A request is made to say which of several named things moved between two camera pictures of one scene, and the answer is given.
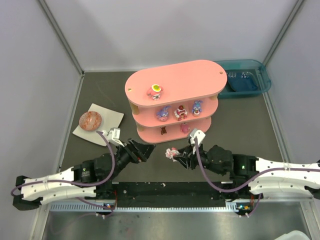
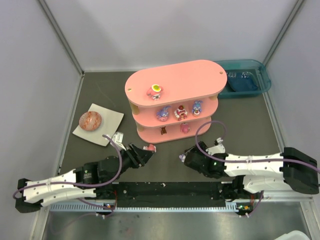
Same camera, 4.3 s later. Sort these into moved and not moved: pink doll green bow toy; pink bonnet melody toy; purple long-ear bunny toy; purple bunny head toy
Moved: pink bonnet melody toy
Not moved: purple bunny head toy; pink doll green bow toy; purple long-ear bunny toy
